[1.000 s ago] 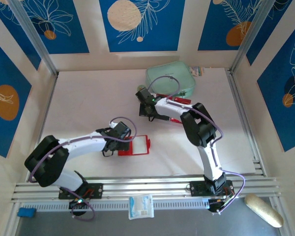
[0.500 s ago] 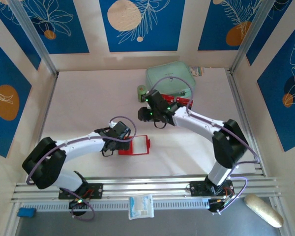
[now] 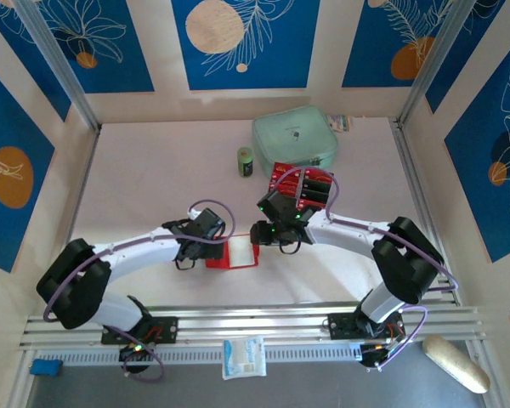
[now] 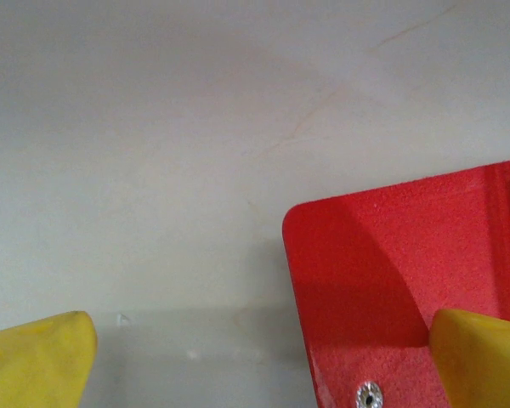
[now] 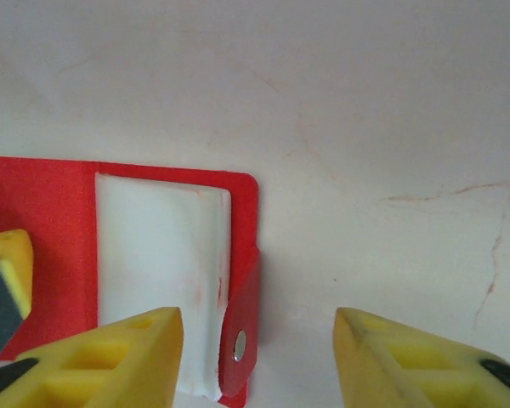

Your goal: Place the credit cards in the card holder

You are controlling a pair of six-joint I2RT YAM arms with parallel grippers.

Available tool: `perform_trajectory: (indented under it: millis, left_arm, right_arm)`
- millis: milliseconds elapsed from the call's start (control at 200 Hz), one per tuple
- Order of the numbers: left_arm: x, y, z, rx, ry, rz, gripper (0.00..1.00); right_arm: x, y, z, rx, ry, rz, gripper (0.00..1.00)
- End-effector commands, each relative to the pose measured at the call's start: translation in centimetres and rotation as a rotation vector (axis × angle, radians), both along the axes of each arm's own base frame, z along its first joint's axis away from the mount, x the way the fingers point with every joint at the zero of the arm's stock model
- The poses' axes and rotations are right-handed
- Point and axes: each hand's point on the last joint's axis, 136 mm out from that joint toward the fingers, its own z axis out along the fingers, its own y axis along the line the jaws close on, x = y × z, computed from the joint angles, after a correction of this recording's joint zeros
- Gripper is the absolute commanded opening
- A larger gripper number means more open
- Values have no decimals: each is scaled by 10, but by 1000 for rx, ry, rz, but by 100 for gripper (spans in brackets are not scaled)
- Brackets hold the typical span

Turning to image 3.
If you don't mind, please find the printed paper sachet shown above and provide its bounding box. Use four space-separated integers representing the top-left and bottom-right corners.
326 113 354 133

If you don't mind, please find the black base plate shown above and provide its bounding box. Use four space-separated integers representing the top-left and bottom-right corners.
100 316 179 345
327 312 405 341

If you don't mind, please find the mint green zip pouch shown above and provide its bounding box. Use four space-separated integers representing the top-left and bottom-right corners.
251 105 339 179

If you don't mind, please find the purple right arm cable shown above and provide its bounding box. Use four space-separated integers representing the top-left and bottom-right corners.
269 165 460 294

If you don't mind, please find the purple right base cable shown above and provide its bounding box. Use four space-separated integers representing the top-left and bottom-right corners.
367 305 430 373

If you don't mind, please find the black control board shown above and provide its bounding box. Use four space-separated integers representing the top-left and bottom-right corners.
118 342 155 375
359 339 409 371

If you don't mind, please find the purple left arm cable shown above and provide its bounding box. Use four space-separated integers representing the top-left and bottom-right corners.
42 199 238 324

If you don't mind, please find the black left control board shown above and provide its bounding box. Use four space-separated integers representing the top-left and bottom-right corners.
118 342 155 375

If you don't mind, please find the red leather card holder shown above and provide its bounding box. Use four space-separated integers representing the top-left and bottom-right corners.
205 233 261 269

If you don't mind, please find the aluminium side rail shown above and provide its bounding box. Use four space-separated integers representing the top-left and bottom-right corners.
66 125 103 247
388 118 462 305

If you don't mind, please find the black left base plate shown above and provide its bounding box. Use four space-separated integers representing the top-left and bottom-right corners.
100 316 179 345

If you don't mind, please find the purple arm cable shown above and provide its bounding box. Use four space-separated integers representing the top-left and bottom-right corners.
269 165 460 294
42 199 238 324

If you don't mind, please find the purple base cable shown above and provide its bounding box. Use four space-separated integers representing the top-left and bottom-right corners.
367 305 430 373
122 335 167 383

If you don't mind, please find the white blue tissue packet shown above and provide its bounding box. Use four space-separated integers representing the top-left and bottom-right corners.
221 335 268 381

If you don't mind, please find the aluminium rail frame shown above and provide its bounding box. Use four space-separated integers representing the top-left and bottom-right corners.
19 302 490 354

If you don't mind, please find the black right control board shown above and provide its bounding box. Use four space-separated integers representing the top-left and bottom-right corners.
359 339 409 371

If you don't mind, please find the beige bread loaf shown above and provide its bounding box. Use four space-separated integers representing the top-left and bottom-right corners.
422 334 492 394

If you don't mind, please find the blue sponge block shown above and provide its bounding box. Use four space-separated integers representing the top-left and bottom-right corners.
29 359 64 377

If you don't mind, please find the aluminium corner post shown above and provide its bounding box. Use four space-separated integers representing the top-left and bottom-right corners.
14 0 103 131
397 0 481 127

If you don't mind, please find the clear acrylic card stand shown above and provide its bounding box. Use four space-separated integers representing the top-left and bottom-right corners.
266 161 337 213

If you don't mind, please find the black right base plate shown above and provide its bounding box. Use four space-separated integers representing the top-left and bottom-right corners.
327 312 405 341

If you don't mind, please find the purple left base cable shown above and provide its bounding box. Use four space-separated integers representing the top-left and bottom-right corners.
122 335 167 383

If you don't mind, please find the green cylindrical can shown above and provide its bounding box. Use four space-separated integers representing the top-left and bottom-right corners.
236 146 255 179

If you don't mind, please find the grey slotted cable duct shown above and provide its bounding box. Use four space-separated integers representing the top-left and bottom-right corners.
36 344 365 367

